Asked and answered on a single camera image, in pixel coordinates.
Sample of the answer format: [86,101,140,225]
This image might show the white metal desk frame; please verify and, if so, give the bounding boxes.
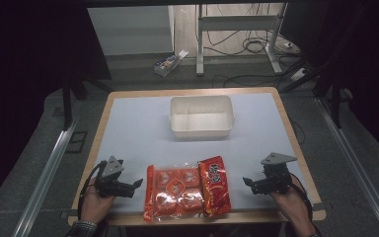
[195,2,289,77]

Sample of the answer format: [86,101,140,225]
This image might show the clear packet of orange snacks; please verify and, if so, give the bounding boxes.
[143,163,205,223]

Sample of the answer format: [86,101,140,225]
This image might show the aluminium floor rail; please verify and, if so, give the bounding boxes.
[11,119,80,237]
[314,97,379,237]

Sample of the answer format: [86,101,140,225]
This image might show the black floor socket plate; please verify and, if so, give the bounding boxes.
[65,130,89,154]

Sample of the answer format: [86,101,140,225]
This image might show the black metal stand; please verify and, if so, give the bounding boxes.
[277,48,353,129]
[60,73,113,131]

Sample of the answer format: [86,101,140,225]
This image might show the open cardboard box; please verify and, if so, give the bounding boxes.
[153,48,190,78]

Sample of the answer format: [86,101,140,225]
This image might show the person's right hand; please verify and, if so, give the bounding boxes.
[270,177,311,226]

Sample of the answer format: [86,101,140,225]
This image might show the white power strip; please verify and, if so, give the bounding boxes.
[289,67,308,83]

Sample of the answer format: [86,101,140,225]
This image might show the red snack packet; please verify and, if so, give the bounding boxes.
[197,155,232,218]

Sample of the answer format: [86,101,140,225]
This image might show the white plastic divided container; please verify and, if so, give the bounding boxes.
[168,95,236,139]

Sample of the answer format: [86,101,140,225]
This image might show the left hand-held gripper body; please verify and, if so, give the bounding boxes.
[94,155,128,198]

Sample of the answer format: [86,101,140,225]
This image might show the white cabinet panel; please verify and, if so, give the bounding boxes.
[87,5,176,56]

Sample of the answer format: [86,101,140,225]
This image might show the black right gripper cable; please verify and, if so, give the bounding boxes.
[287,180,316,228]

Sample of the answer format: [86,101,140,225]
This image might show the black floor cables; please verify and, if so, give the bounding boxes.
[203,3,305,89]

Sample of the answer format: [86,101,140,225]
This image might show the person's left hand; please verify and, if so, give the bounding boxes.
[79,183,116,225]

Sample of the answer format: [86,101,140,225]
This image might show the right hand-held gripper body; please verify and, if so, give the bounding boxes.
[259,151,299,196]

